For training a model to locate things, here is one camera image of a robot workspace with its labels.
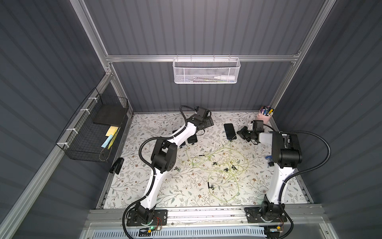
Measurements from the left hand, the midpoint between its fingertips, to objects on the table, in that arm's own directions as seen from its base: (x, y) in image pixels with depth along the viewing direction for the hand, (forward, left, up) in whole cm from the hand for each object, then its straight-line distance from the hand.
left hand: (210, 123), depth 98 cm
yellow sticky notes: (-17, +53, +14) cm, 58 cm away
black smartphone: (-9, +20, -13) cm, 25 cm away
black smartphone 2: (-6, +12, -10) cm, 17 cm away
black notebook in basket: (-7, +57, +16) cm, 60 cm away
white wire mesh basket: (+51, +3, +9) cm, 52 cm away
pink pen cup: (+9, -40, -1) cm, 41 cm away
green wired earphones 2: (-22, 0, -13) cm, 25 cm away
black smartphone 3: (+2, -16, -12) cm, 20 cm away
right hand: (0, -22, -10) cm, 24 cm away
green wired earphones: (-39, -8, -12) cm, 41 cm away
